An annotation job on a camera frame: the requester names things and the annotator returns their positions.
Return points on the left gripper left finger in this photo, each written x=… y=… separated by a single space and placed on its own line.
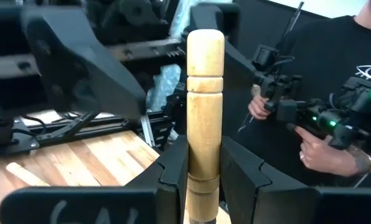
x=110 y=205

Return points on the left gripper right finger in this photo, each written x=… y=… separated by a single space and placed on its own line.
x=266 y=202

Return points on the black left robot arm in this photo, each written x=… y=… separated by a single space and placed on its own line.
x=79 y=68

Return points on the person's hand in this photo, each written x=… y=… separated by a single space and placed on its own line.
x=325 y=155
x=258 y=107

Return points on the clear plastic sheet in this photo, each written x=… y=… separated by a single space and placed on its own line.
x=163 y=84

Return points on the person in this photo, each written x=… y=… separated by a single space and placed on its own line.
x=328 y=46

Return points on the silver metal bracket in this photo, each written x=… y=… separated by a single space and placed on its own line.
x=147 y=130

